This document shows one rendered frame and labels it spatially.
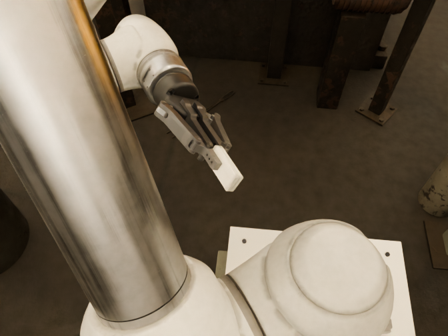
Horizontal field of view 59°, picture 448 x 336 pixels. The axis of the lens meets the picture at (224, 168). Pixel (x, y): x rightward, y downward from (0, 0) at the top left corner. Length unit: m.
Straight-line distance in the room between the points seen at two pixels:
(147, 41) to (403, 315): 0.64
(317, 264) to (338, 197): 0.95
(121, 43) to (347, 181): 0.93
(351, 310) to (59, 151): 0.31
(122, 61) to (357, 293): 0.55
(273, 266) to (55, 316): 0.90
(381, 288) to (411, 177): 1.09
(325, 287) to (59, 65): 0.31
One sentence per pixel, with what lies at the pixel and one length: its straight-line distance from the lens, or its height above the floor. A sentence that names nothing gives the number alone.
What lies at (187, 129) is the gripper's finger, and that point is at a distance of 0.60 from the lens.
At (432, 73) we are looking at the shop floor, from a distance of 1.96.
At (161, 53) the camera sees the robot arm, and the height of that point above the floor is 0.68.
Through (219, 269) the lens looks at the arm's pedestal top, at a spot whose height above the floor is 0.35.
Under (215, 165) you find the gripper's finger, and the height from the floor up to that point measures 0.66.
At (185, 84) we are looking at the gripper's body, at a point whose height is 0.67.
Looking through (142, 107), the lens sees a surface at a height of 0.01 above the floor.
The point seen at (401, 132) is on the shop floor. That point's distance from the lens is 1.64.
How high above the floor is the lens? 1.12
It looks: 54 degrees down
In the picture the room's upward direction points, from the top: straight up
